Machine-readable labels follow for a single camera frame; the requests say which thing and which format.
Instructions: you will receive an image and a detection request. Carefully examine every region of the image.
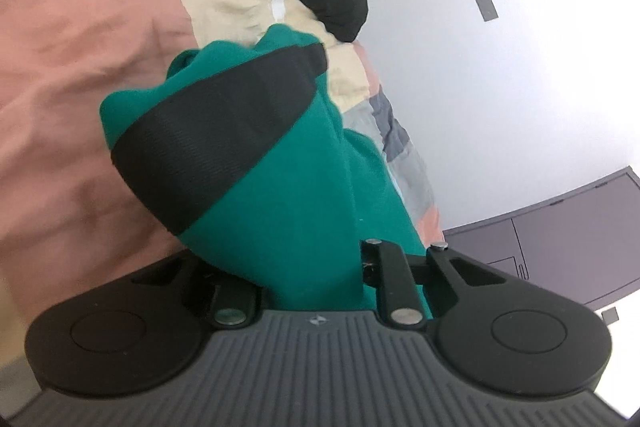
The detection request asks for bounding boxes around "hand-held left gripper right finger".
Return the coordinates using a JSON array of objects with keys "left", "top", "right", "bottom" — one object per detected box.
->
[{"left": 360, "top": 238, "right": 506, "bottom": 327}]

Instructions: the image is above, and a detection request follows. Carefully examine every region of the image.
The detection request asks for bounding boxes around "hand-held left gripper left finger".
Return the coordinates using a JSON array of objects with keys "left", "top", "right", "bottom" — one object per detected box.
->
[{"left": 129, "top": 256, "right": 262, "bottom": 328}]

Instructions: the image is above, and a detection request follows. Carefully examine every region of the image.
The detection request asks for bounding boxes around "dark grey door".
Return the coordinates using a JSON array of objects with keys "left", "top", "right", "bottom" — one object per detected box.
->
[{"left": 442, "top": 166, "right": 640, "bottom": 309}]

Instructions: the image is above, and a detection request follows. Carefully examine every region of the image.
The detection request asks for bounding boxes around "green hoodie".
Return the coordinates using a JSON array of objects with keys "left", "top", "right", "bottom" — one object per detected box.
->
[{"left": 99, "top": 24, "right": 432, "bottom": 324}]

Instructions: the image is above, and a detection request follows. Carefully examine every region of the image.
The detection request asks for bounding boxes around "patchwork blanket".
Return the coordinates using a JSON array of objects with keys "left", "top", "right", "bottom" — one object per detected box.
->
[{"left": 0, "top": 0, "right": 444, "bottom": 403}]

